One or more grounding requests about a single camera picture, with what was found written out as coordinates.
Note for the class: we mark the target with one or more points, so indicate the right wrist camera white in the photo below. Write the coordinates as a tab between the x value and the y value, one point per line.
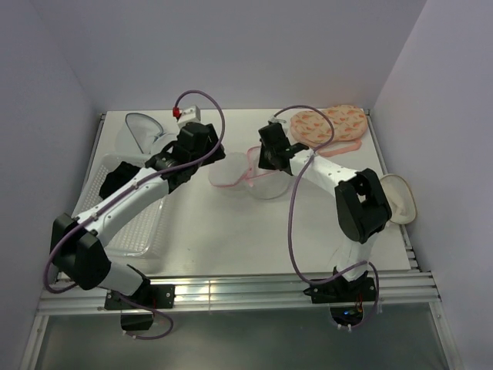
274	119

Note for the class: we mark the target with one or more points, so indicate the beige trimmed mesh laundry bag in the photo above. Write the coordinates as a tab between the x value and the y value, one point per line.
400	198

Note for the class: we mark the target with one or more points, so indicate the grey trimmed mesh laundry bag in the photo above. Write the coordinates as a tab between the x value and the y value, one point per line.
142	134

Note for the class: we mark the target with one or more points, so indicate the white plastic basket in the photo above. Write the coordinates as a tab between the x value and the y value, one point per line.
138	238

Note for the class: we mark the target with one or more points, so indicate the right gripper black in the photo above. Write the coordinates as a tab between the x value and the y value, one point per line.
263	163

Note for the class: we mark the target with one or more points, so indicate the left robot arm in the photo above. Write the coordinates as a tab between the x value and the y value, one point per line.
78	243

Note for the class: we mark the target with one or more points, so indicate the black garment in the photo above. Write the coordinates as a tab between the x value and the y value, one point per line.
116	179

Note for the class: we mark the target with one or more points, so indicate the aluminium frame rail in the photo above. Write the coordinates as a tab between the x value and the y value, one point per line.
242	293

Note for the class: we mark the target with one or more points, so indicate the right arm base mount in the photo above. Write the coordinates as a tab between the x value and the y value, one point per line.
340	291

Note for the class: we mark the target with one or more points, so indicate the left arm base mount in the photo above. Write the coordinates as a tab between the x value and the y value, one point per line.
140	311

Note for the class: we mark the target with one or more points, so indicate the peach floral bra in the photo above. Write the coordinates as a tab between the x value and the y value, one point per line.
348	126

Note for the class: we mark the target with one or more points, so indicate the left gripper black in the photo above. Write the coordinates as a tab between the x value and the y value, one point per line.
212	139

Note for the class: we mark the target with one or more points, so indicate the pink trimmed mesh laundry bag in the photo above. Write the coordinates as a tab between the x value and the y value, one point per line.
241	171

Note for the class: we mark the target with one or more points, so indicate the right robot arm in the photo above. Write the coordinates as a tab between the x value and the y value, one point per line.
361	204

